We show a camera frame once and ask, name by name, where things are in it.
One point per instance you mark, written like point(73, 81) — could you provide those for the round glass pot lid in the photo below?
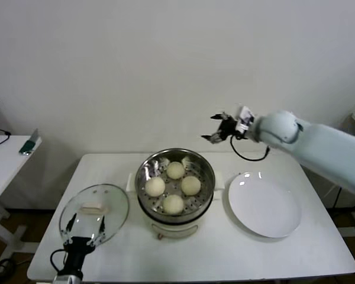
point(91, 207)

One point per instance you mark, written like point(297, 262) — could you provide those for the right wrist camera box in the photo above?
point(245, 119)

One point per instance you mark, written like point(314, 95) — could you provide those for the round white plate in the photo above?
point(263, 207)

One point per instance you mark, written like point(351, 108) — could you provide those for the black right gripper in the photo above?
point(228, 128)

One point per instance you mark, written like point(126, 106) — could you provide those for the white steamed baozi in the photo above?
point(190, 185)
point(175, 170)
point(155, 187)
point(173, 204)

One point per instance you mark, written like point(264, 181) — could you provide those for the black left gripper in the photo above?
point(77, 248)

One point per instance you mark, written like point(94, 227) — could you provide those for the perforated steel steamer basket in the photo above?
point(207, 177)

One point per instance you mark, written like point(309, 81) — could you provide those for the white desk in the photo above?
point(6, 159)

